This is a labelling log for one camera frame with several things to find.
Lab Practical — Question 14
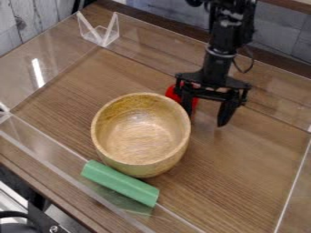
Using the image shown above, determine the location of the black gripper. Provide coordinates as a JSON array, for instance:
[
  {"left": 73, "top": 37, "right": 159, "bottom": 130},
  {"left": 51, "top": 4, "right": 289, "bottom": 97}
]
[{"left": 175, "top": 50, "right": 251, "bottom": 127}]

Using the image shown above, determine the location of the red plush fruit green leaf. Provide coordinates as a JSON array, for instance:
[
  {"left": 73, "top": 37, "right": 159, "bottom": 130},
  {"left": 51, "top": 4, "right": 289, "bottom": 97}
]
[{"left": 166, "top": 81, "right": 199, "bottom": 117}]

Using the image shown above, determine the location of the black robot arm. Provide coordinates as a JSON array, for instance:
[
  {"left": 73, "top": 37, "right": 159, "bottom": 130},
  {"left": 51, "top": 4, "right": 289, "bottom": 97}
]
[{"left": 174, "top": 0, "right": 258, "bottom": 127}]

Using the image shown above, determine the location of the wooden bowl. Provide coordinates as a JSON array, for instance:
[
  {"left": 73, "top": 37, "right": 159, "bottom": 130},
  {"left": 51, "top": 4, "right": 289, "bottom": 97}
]
[{"left": 90, "top": 92, "right": 191, "bottom": 177}]

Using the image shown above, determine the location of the green rectangular block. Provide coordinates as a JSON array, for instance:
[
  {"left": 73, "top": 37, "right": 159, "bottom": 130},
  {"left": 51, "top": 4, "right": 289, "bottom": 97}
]
[{"left": 81, "top": 160, "right": 159, "bottom": 208}]

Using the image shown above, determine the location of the clear acrylic tray enclosure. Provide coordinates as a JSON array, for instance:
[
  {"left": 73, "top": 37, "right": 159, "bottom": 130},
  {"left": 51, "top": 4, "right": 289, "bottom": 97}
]
[{"left": 0, "top": 17, "right": 311, "bottom": 233}]

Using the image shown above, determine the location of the black metal mount bracket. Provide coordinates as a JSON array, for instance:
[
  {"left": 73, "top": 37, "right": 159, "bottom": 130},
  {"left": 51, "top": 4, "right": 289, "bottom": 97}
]
[{"left": 29, "top": 203, "right": 69, "bottom": 233}]

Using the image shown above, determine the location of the black cable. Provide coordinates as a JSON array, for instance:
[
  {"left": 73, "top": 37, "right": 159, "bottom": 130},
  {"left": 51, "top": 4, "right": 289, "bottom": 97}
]
[{"left": 0, "top": 210, "right": 33, "bottom": 221}]

